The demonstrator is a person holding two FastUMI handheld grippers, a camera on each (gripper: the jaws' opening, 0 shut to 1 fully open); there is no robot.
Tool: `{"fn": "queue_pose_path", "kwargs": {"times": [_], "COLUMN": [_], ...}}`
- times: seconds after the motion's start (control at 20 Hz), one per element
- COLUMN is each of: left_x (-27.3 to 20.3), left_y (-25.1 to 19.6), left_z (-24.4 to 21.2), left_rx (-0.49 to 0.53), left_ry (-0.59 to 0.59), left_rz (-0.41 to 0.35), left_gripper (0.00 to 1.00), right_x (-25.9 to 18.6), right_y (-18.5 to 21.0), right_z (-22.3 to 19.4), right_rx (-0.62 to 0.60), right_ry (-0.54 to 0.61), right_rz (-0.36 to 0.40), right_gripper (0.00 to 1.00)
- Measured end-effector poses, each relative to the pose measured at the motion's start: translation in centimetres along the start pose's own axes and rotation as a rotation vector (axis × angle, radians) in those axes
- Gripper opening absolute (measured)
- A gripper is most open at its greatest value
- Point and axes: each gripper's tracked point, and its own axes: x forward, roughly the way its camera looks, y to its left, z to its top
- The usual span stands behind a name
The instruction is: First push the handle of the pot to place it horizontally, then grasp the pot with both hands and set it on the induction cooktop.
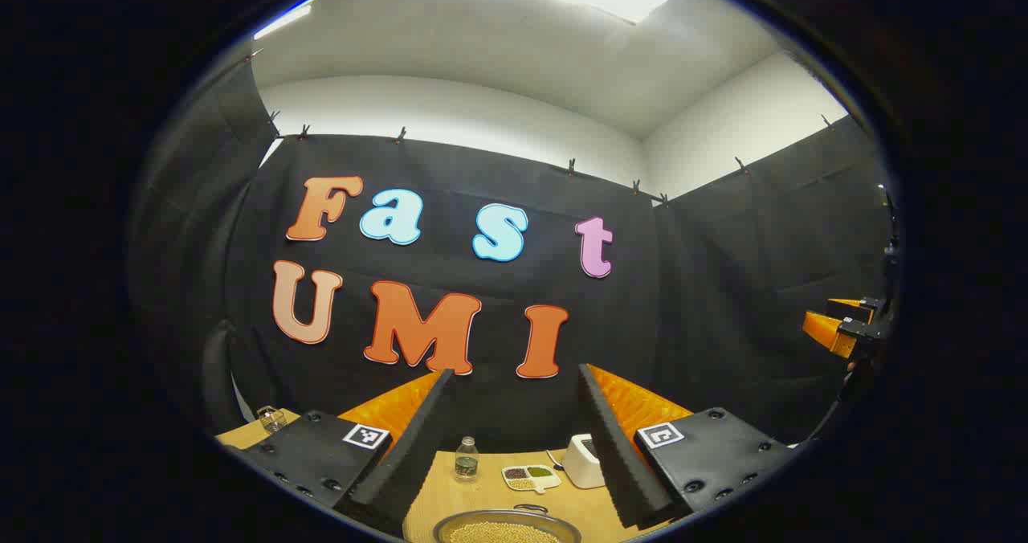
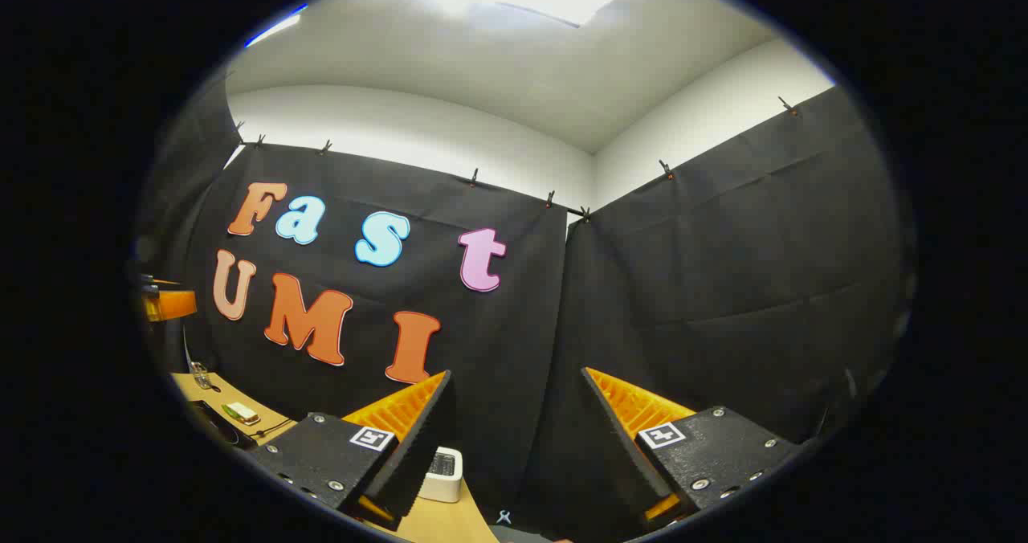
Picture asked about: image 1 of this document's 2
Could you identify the white spoon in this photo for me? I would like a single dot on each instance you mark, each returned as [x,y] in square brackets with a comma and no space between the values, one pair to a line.
[554,459]

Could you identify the clear plastic water bottle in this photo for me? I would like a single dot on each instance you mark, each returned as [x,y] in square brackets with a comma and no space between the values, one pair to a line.
[467,461]

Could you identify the narrow ceiling light panel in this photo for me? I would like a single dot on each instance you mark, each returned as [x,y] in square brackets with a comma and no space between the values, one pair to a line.
[285,18]

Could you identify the pile of soybeans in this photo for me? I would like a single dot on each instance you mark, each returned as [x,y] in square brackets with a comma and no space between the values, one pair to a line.
[504,533]

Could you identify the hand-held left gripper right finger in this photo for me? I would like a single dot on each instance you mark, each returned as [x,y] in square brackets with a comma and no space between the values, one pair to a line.
[610,455]

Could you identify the white toaster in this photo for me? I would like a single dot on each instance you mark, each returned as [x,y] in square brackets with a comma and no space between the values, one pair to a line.
[582,463]

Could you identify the black backdrop cloth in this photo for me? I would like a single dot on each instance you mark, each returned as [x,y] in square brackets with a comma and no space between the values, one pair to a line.
[683,326]

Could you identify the white divided bean dish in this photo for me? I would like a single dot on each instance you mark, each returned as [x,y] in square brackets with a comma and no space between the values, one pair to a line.
[530,479]

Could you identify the row of black cloth clips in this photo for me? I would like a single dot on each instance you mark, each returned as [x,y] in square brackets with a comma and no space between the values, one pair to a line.
[571,165]

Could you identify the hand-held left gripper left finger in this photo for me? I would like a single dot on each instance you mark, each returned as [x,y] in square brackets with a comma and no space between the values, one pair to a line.
[409,455]

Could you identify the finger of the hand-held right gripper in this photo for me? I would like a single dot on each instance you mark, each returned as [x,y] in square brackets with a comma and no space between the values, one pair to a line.
[827,334]
[847,310]

